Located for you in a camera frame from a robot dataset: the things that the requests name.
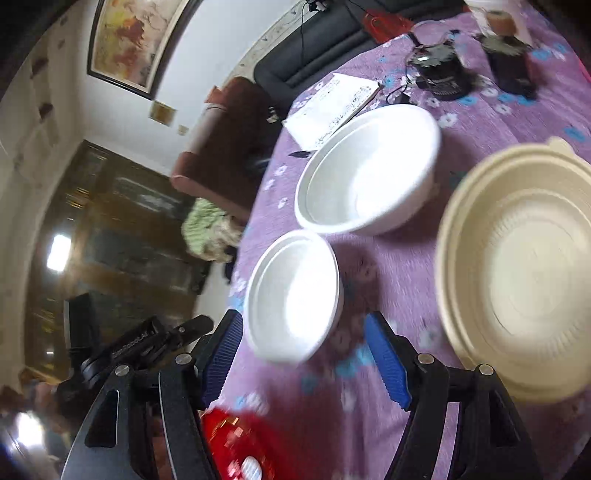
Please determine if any white printed paper booklet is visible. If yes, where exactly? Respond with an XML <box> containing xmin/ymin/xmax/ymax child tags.
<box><xmin>281</xmin><ymin>72</ymin><xmax>385</xmax><ymax>151</ymax></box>

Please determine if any green patterned cloth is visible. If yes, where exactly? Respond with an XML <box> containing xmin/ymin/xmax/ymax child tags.
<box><xmin>181</xmin><ymin>198</ymin><xmax>243</xmax><ymax>263</ymax></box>

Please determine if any brown armchair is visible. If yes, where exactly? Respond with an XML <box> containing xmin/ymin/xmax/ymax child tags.
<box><xmin>170</xmin><ymin>76</ymin><xmax>284</xmax><ymax>223</ymax></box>

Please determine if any dark wooden cabinet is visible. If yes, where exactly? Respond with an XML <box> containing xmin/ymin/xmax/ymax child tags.
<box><xmin>21</xmin><ymin>139</ymin><xmax>208</xmax><ymax>384</ymax></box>

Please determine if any large white bowl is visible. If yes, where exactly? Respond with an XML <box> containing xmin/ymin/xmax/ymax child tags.
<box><xmin>294</xmin><ymin>104</ymin><xmax>442</xmax><ymax>237</ymax></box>

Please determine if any purple floral tablecloth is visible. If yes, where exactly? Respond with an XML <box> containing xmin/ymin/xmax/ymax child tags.
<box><xmin>226</xmin><ymin>0</ymin><xmax>591</xmax><ymax>480</ymax></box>

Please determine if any small white bowl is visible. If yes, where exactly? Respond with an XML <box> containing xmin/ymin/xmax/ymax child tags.
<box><xmin>244</xmin><ymin>230</ymin><xmax>345</xmax><ymax>365</ymax></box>

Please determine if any black cable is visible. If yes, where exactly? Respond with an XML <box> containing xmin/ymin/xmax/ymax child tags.
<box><xmin>385</xmin><ymin>28</ymin><xmax>426</xmax><ymax>109</ymax></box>

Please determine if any beige plastic plate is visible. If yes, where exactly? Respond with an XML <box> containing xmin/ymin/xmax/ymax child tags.
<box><xmin>435</xmin><ymin>137</ymin><xmax>591</xmax><ymax>406</ymax></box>

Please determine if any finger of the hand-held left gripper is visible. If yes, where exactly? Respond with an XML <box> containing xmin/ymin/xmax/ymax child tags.
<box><xmin>81</xmin><ymin>315</ymin><xmax>215</xmax><ymax>386</ymax></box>

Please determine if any black rectangular device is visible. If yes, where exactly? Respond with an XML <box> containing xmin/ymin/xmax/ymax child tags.
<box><xmin>475</xmin><ymin>34</ymin><xmax>539</xmax><ymax>100</ymax></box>

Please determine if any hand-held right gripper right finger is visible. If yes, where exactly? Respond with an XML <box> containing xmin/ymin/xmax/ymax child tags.
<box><xmin>364</xmin><ymin>311</ymin><xmax>548</xmax><ymax>480</ymax></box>

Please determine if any round black device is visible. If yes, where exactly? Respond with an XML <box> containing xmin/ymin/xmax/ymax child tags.
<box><xmin>407</xmin><ymin>41</ymin><xmax>472</xmax><ymax>101</ymax></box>

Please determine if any red shiny packet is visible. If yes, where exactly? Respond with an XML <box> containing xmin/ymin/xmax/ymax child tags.
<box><xmin>201</xmin><ymin>406</ymin><xmax>298</xmax><ymax>480</ymax></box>

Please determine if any red bag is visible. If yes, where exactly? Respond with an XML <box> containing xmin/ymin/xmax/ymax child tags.
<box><xmin>362</xmin><ymin>10</ymin><xmax>414</xmax><ymax>44</ymax></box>

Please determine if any black sofa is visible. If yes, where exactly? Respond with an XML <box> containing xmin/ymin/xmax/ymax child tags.
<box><xmin>254</xmin><ymin>0</ymin><xmax>467</xmax><ymax>112</ymax></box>

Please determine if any framed wall painting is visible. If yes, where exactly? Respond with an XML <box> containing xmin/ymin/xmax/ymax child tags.
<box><xmin>87</xmin><ymin>0</ymin><xmax>204</xmax><ymax>101</ymax></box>

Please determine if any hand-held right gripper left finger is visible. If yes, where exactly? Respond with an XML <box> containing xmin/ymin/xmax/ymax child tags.
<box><xmin>60</xmin><ymin>310</ymin><xmax>245</xmax><ymax>480</ymax></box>

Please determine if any small yellow wall picture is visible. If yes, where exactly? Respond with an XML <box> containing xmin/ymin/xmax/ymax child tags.
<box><xmin>148</xmin><ymin>100</ymin><xmax>177</xmax><ymax>126</ymax></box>

